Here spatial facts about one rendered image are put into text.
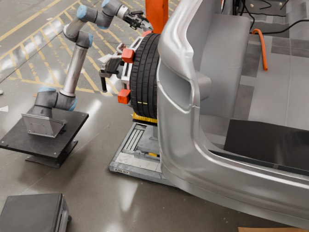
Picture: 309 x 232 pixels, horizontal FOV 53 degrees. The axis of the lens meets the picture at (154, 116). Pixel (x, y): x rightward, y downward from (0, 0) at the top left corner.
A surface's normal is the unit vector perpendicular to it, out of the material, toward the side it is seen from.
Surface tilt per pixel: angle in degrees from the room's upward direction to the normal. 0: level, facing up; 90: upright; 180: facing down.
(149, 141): 0
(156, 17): 90
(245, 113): 14
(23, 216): 0
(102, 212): 0
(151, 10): 90
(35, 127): 90
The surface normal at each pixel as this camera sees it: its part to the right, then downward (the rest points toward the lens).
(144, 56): -0.19, -0.29
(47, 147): -0.02, -0.77
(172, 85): 0.15, -0.63
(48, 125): -0.25, 0.62
